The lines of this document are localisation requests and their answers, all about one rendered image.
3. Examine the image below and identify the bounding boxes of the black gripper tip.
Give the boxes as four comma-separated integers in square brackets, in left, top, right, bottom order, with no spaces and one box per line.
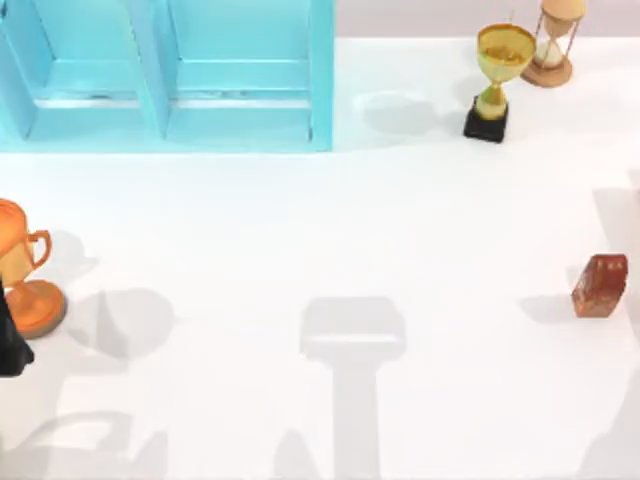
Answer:
[0,279,36,379]

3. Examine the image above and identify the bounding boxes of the wooden hourglass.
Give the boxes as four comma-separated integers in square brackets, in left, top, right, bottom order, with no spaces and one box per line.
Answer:
[521,0,587,87]

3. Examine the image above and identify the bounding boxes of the light blue rack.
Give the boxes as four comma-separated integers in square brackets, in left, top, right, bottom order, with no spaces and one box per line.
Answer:
[0,0,335,154]

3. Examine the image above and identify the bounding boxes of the gold trophy with black base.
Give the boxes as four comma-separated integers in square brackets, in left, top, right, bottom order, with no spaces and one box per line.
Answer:
[462,23,538,145]

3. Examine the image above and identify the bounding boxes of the orange trophy with handles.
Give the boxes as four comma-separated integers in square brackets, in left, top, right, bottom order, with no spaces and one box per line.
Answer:
[0,198,68,341]

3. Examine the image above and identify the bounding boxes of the red brown book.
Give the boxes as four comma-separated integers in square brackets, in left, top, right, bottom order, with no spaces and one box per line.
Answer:
[570,252,630,319]

